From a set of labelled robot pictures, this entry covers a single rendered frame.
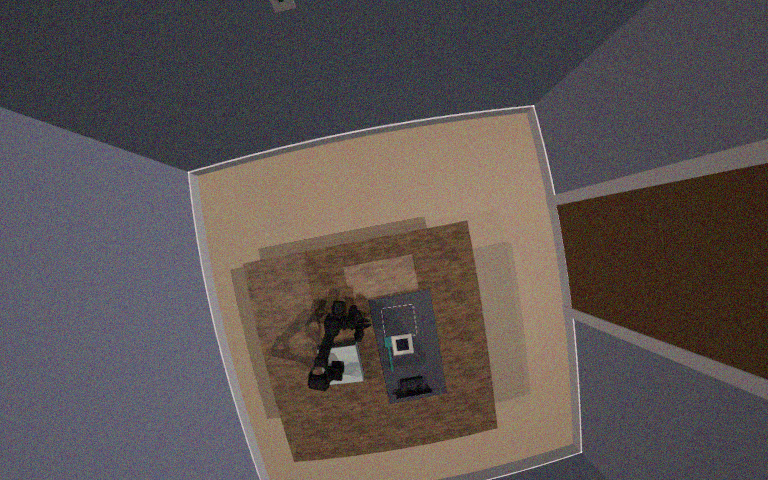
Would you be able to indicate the beige tile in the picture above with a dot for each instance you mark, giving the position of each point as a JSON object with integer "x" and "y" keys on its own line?
{"x": 402, "y": 344}

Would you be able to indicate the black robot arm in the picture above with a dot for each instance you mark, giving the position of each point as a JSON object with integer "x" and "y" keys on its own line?
{"x": 333, "y": 323}

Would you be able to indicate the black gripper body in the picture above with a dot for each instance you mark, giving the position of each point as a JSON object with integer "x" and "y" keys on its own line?
{"x": 359, "y": 334}

